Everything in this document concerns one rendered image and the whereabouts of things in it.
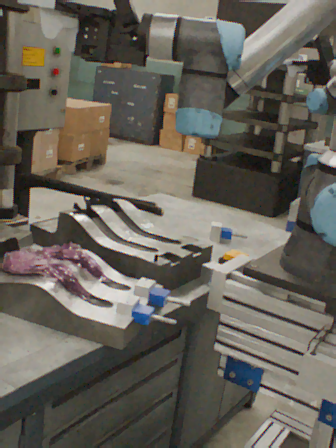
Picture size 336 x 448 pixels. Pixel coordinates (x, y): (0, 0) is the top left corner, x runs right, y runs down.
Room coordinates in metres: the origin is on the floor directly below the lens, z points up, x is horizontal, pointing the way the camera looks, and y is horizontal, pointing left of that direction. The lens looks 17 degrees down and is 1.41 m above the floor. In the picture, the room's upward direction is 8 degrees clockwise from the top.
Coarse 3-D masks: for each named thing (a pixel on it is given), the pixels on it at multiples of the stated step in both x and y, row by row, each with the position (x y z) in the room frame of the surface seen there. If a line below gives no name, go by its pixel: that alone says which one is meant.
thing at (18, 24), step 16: (16, 16) 1.80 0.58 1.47; (16, 32) 1.80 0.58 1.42; (16, 48) 1.80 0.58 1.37; (16, 64) 1.81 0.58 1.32; (16, 96) 1.81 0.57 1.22; (0, 112) 1.81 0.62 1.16; (16, 112) 1.82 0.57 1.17; (0, 128) 1.81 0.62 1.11; (16, 128) 1.82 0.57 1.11; (0, 144) 1.80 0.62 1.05; (0, 176) 1.80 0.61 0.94; (0, 192) 1.80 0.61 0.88; (0, 208) 1.78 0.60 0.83; (16, 208) 1.83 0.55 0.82
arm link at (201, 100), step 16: (192, 80) 0.89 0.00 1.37; (208, 80) 0.88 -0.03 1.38; (224, 80) 0.90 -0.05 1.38; (192, 96) 0.88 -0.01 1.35; (208, 96) 0.88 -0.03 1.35; (224, 96) 0.91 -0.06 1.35; (176, 112) 0.91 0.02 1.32; (192, 112) 0.88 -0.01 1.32; (208, 112) 0.88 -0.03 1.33; (176, 128) 0.91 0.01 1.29; (192, 128) 0.88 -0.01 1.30; (208, 128) 0.89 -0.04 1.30
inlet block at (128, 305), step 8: (128, 296) 1.12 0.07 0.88; (136, 296) 1.13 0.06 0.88; (120, 304) 1.08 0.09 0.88; (128, 304) 1.08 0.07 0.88; (136, 304) 1.11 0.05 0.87; (120, 312) 1.08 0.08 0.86; (128, 312) 1.08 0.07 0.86; (136, 312) 1.08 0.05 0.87; (144, 312) 1.08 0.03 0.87; (152, 312) 1.09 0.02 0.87; (136, 320) 1.08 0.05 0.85; (144, 320) 1.07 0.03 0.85; (152, 320) 1.10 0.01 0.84; (160, 320) 1.08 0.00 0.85; (168, 320) 1.08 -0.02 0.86
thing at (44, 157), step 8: (56, 128) 5.46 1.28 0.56; (40, 136) 5.23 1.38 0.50; (48, 136) 5.35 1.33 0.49; (56, 136) 5.47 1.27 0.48; (40, 144) 5.24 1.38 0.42; (48, 144) 5.36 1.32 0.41; (56, 144) 5.49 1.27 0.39; (40, 152) 5.24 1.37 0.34; (48, 152) 5.36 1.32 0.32; (56, 152) 5.51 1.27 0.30; (32, 160) 5.15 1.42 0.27; (40, 160) 5.26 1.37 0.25; (48, 160) 5.38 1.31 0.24; (56, 160) 5.51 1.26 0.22; (32, 168) 5.15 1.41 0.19; (40, 168) 5.27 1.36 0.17; (48, 168) 5.39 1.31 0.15; (56, 168) 5.53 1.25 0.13; (48, 176) 5.59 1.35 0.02; (56, 176) 5.54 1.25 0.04
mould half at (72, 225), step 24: (72, 216) 1.49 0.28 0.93; (144, 216) 1.67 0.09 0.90; (48, 240) 1.54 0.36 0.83; (72, 240) 1.48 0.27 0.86; (96, 240) 1.43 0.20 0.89; (144, 240) 1.50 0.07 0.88; (192, 240) 1.54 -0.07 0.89; (120, 264) 1.38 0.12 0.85; (144, 264) 1.34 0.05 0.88; (168, 264) 1.34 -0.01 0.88; (192, 264) 1.45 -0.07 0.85; (168, 288) 1.36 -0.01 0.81
